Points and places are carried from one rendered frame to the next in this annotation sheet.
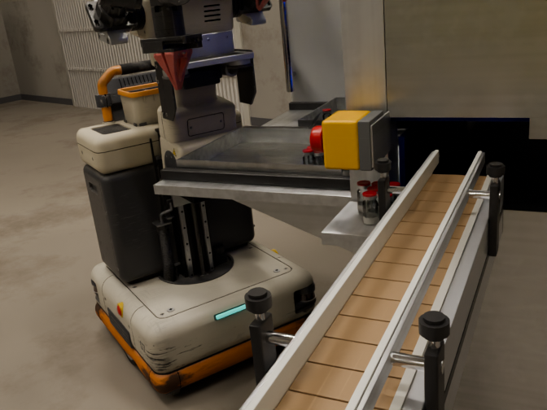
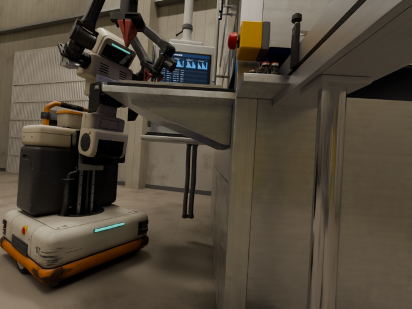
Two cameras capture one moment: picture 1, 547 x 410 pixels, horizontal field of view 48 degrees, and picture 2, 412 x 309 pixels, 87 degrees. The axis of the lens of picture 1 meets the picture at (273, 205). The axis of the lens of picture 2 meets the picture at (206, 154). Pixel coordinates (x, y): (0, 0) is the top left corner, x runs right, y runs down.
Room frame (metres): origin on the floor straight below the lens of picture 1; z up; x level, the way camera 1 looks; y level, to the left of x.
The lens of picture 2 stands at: (0.41, 0.22, 0.68)
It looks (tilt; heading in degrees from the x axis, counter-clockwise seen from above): 1 degrees up; 334
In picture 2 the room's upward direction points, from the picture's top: 4 degrees clockwise
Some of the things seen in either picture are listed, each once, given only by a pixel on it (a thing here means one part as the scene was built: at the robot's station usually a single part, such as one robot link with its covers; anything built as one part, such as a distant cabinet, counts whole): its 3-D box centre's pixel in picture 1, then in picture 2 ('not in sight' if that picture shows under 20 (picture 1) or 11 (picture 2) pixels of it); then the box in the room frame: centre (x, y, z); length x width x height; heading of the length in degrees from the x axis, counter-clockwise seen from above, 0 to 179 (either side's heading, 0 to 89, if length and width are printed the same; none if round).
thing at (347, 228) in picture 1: (381, 224); (266, 87); (0.84, -0.16, 0.87); 0.14 x 0.13 x 0.02; 63
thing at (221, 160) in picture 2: not in sight; (217, 151); (1.87, -0.60, 0.73); 1.98 x 0.01 x 0.25; 153
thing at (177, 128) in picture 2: not in sight; (191, 137); (1.56, -0.25, 0.80); 0.34 x 0.03 x 0.13; 63
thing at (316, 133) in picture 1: (323, 139); (235, 41); (0.89, -0.08, 1.00); 0.04 x 0.04 x 0.04; 63
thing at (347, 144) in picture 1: (352, 139); (251, 41); (0.87, -0.12, 1.00); 0.08 x 0.07 x 0.07; 63
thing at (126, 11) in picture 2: (168, 26); (128, 13); (1.20, 0.16, 1.16); 0.10 x 0.07 x 0.07; 63
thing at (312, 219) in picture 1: (287, 215); (181, 122); (1.11, -0.02, 0.80); 0.34 x 0.03 x 0.13; 63
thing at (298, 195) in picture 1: (333, 144); (190, 115); (1.33, -0.15, 0.87); 0.70 x 0.48 x 0.02; 153
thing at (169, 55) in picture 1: (169, 65); (124, 33); (1.20, 0.17, 1.09); 0.07 x 0.07 x 0.09; 63
